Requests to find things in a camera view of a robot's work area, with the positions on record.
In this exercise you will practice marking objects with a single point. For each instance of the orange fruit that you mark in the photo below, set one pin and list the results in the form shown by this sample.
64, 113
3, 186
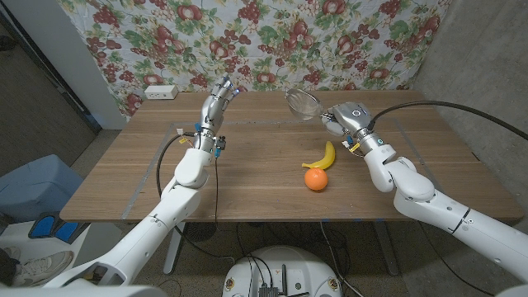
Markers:
316, 179

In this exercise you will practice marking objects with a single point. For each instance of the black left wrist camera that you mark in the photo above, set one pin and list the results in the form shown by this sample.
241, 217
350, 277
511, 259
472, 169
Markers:
220, 144

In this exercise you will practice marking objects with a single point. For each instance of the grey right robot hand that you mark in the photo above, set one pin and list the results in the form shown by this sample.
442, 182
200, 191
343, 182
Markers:
350, 117

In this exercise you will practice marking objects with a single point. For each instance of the white sneaker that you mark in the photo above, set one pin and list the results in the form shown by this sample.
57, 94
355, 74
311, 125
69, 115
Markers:
45, 268
10, 252

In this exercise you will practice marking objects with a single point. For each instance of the blue-grey storage bin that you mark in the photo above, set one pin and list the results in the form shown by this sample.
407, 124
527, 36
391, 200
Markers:
37, 185

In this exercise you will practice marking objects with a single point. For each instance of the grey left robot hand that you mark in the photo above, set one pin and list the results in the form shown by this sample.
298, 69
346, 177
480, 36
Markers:
213, 109

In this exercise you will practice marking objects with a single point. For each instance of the white table leg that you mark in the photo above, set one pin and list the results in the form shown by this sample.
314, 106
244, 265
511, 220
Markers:
173, 251
387, 251

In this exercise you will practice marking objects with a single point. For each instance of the black round disc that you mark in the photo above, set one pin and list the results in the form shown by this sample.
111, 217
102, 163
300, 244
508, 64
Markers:
202, 233

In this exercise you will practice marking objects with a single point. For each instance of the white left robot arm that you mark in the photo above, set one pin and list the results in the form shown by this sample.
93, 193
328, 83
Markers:
165, 214

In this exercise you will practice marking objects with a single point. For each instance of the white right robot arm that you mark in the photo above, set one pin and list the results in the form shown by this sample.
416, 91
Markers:
416, 189

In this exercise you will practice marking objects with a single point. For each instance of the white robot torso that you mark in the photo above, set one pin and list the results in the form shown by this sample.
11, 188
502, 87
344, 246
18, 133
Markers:
284, 268

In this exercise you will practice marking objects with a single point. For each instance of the black item with blue pads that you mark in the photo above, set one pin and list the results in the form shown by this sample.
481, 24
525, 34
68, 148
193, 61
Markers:
45, 227

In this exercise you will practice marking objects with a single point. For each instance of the yellow banana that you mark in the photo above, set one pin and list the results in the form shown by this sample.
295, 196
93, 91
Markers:
328, 158

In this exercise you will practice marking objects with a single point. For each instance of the white power strip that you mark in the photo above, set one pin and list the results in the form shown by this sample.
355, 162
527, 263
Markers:
161, 92

